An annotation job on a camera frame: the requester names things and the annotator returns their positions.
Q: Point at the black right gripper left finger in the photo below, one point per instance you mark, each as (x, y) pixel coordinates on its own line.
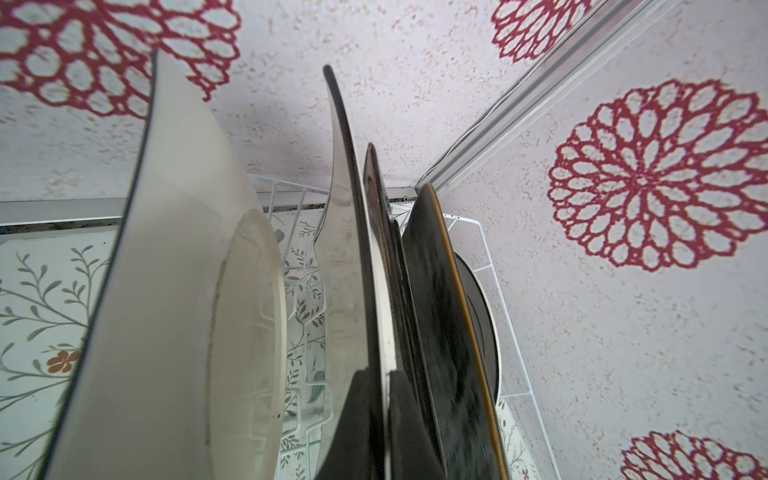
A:
(356, 450)

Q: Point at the white wire dish rack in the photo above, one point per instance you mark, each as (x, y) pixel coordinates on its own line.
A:
(294, 211)

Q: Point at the small white round plate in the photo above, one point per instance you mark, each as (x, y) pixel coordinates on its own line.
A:
(484, 325)

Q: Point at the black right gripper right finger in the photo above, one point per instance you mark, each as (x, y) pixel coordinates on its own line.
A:
(412, 453)

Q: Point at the white square plate black rim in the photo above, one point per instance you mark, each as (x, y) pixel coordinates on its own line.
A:
(183, 370)

